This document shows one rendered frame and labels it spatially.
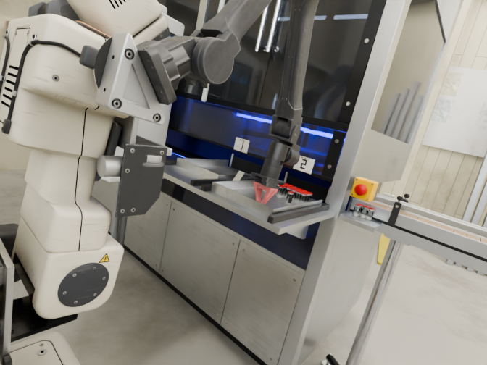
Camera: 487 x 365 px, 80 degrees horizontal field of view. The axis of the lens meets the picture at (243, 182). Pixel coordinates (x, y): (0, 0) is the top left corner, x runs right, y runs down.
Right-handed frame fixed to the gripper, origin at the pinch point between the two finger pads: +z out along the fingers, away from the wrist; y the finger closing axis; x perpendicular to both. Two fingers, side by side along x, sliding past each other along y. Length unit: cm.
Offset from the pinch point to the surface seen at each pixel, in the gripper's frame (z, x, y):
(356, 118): -38.1, -8.1, 30.9
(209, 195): 3.2, 17.7, -3.5
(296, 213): -0.8, -8.0, 9.7
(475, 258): -5, -55, 47
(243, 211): 3.1, 2.4, -3.5
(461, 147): -109, -22, 394
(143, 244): 65, 105, 46
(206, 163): -3, 54, 27
